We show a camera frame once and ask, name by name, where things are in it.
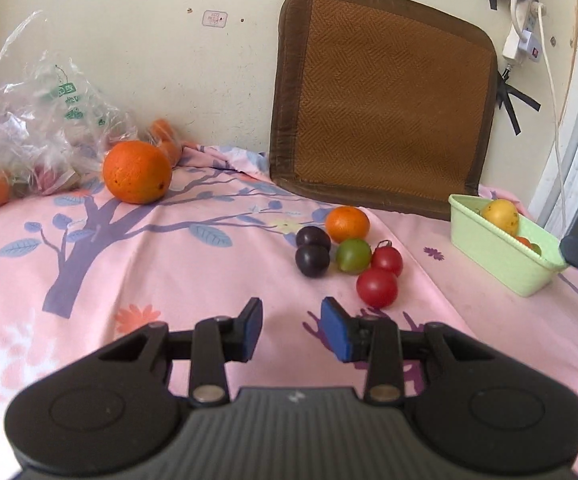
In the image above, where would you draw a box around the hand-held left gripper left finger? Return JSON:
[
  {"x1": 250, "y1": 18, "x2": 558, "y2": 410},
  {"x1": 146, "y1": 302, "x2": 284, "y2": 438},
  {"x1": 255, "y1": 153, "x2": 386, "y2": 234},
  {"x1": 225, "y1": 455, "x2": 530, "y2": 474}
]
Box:
[{"x1": 99, "y1": 297, "x2": 265, "y2": 407}]

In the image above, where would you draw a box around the clear plastic bag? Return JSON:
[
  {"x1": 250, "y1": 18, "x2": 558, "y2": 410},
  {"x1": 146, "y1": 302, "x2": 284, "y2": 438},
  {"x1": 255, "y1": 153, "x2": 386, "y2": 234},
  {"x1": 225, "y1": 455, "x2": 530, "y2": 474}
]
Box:
[{"x1": 0, "y1": 10, "x2": 140, "y2": 217}]

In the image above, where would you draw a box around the pink printed bedsheet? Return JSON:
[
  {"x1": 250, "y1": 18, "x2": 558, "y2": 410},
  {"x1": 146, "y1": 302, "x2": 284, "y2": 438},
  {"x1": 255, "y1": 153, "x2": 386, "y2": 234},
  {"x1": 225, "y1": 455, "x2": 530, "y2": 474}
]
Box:
[{"x1": 0, "y1": 142, "x2": 578, "y2": 480}]

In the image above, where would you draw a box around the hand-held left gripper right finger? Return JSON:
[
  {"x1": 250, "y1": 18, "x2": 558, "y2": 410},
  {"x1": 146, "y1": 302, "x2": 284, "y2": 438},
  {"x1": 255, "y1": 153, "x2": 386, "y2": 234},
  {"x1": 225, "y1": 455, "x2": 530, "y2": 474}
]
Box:
[{"x1": 320, "y1": 297, "x2": 476, "y2": 407}]

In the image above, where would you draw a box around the green tomato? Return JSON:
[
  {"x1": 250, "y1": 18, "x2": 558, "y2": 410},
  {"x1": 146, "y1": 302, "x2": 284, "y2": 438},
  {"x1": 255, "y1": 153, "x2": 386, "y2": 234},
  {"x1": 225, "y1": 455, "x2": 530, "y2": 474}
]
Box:
[{"x1": 335, "y1": 238, "x2": 373, "y2": 275}]

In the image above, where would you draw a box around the white power cable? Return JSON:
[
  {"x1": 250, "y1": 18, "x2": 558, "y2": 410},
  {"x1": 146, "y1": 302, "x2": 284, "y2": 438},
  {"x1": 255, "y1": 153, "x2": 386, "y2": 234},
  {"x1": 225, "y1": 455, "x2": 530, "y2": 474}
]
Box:
[{"x1": 531, "y1": 2, "x2": 568, "y2": 226}]

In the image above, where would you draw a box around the small tangerine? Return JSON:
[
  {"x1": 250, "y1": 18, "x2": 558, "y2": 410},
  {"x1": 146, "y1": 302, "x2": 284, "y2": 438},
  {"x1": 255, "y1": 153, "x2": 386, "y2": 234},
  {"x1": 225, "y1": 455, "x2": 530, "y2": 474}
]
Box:
[{"x1": 325, "y1": 206, "x2": 371, "y2": 244}]

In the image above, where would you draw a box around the white power strip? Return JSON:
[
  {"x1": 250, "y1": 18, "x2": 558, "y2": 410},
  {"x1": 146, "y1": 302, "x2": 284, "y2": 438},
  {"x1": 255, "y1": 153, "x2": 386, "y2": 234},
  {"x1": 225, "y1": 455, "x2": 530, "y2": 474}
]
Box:
[{"x1": 501, "y1": 0, "x2": 546, "y2": 64}]

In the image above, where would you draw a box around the yellow round fruit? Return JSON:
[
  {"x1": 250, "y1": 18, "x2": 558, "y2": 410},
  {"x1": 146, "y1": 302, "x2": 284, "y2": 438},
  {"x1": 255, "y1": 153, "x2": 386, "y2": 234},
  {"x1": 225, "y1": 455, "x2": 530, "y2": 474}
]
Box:
[{"x1": 481, "y1": 199, "x2": 520, "y2": 237}]

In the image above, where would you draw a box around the red tomato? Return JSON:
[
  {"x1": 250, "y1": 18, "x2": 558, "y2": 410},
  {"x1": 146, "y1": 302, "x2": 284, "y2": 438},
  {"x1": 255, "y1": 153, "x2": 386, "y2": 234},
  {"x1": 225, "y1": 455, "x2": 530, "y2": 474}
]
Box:
[
  {"x1": 370, "y1": 241, "x2": 404, "y2": 278},
  {"x1": 356, "y1": 267, "x2": 399, "y2": 309}
]

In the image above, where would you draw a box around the brown woven seat mat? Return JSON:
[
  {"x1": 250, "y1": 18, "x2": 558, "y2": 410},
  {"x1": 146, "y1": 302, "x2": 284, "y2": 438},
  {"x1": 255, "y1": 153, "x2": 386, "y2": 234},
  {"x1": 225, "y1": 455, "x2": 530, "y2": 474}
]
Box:
[{"x1": 269, "y1": 0, "x2": 498, "y2": 222}]

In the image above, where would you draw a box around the large orange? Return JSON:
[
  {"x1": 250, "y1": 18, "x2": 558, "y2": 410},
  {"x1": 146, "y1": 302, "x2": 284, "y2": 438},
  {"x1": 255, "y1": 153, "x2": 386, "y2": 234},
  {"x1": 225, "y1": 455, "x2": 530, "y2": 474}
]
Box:
[{"x1": 102, "y1": 140, "x2": 173, "y2": 205}]

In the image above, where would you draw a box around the dark purple plum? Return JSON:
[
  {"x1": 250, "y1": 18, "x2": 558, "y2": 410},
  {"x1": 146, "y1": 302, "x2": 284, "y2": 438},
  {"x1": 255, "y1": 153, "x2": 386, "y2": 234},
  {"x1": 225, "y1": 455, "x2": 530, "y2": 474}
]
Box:
[
  {"x1": 295, "y1": 244, "x2": 331, "y2": 278},
  {"x1": 295, "y1": 226, "x2": 332, "y2": 252}
]

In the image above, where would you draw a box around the light green plastic basket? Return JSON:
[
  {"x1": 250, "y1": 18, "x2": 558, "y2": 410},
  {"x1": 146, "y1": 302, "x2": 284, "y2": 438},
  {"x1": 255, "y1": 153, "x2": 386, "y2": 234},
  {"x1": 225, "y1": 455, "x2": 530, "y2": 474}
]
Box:
[{"x1": 448, "y1": 194, "x2": 570, "y2": 297}]

